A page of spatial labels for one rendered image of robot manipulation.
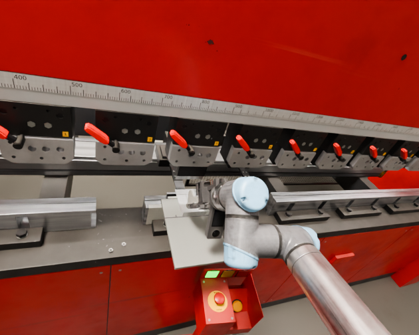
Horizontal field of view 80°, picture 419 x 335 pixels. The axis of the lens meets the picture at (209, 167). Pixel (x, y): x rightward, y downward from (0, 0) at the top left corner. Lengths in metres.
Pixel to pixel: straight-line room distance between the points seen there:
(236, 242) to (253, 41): 0.46
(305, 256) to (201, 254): 0.35
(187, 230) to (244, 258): 0.33
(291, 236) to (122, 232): 0.59
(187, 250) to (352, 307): 0.46
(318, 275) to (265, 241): 0.11
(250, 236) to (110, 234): 0.55
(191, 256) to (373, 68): 0.78
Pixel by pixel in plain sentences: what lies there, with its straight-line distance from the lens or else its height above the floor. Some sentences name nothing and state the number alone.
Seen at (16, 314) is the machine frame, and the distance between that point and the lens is 1.19.
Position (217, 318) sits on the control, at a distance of 0.97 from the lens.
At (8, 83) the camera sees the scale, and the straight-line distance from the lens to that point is 0.66.
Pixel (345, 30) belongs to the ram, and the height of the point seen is 1.64.
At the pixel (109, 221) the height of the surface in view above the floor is 0.88.
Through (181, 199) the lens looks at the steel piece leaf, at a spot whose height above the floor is 1.00.
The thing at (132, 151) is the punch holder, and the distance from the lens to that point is 0.73.
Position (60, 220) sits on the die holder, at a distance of 0.93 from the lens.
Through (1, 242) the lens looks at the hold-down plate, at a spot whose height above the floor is 0.91.
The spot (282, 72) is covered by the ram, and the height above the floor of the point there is 1.51.
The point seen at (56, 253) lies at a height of 0.87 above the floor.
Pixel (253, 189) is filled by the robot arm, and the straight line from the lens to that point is 0.52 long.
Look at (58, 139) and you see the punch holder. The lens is 0.70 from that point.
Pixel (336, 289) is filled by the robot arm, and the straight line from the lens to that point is 0.52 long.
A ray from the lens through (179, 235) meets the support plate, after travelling 0.82.
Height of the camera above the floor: 1.65
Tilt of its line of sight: 36 degrees down
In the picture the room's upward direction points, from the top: 19 degrees clockwise
